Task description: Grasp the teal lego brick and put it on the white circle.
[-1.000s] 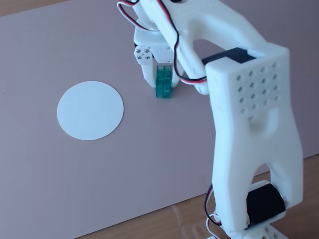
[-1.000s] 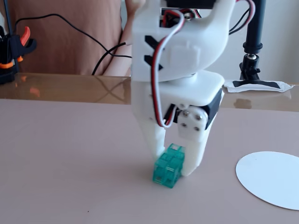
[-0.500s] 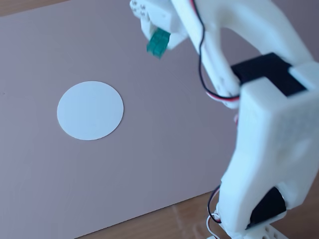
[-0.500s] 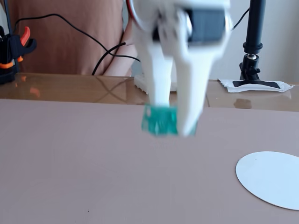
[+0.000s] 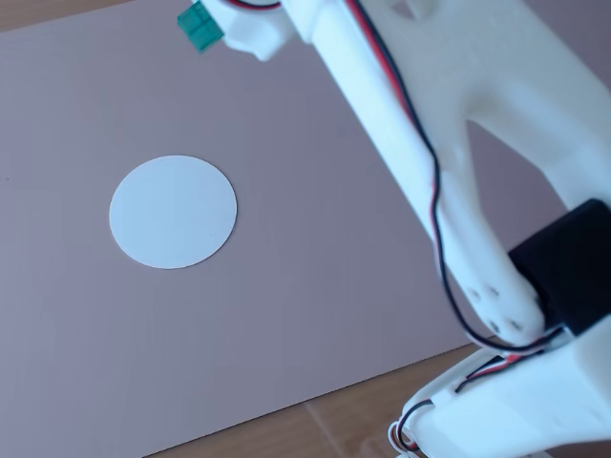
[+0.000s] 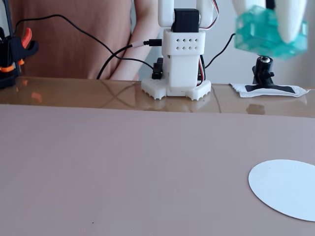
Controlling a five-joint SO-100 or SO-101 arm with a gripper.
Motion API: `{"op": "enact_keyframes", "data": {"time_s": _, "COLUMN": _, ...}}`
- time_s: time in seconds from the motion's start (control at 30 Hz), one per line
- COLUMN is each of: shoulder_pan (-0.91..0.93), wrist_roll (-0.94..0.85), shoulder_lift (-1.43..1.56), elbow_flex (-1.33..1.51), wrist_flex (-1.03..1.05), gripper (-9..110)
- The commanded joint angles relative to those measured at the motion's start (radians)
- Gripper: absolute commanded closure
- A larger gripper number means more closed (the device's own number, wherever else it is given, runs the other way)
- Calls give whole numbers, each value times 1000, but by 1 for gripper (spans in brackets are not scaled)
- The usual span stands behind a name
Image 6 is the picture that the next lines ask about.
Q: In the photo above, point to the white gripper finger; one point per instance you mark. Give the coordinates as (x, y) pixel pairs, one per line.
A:
(240, 6)
(290, 22)

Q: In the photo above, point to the teal lego brick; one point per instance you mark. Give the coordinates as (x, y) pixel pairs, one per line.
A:
(256, 37)

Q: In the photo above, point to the person bare forearm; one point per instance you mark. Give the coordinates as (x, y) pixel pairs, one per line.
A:
(133, 56)

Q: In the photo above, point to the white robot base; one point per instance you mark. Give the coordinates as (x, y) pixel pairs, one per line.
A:
(153, 87)

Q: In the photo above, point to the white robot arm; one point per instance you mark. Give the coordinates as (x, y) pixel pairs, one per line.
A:
(184, 68)

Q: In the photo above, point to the white paper circle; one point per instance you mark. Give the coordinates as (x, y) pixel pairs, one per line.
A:
(285, 186)

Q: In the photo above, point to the white tape patch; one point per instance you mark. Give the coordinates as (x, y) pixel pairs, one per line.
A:
(240, 91)

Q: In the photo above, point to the person torso brown shirt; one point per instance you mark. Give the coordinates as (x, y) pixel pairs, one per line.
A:
(73, 49)

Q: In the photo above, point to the pink table mat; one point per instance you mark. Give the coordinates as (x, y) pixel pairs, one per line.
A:
(98, 172)

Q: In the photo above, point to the black orange spring clamp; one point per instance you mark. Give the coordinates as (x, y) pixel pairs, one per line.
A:
(12, 46)

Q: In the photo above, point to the black camera stand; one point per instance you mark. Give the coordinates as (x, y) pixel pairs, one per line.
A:
(264, 71)

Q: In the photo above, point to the black frame bar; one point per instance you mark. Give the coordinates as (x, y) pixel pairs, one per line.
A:
(7, 14)

